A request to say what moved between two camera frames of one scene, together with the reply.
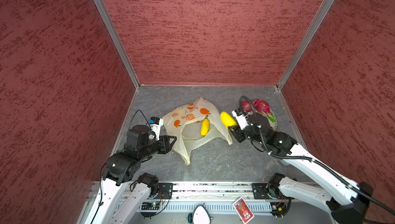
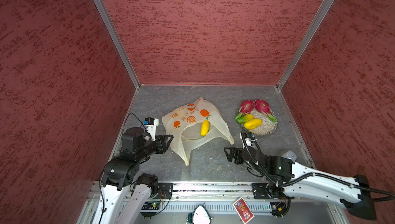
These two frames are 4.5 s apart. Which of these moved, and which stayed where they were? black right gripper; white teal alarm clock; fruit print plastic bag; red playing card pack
Moved: black right gripper
Stayed: fruit print plastic bag; white teal alarm clock; red playing card pack
